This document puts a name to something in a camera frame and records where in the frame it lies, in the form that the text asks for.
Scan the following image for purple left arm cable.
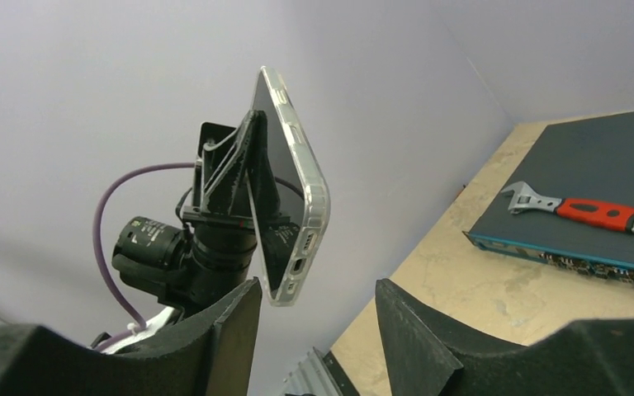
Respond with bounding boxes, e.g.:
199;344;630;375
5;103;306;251
92;162;307;351

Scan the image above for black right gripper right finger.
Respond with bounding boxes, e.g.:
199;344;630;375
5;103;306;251
375;279;634;395

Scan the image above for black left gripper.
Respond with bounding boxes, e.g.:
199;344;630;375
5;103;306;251
181;110;285;274

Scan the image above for red handled adjustable wrench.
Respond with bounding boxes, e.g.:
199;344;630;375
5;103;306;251
499;181;634;235

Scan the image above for phone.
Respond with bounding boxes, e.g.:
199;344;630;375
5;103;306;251
248;66;331;307

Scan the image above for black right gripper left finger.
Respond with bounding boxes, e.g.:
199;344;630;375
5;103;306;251
0;278;262;395

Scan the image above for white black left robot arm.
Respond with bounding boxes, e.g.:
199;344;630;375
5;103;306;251
92;110;299;353

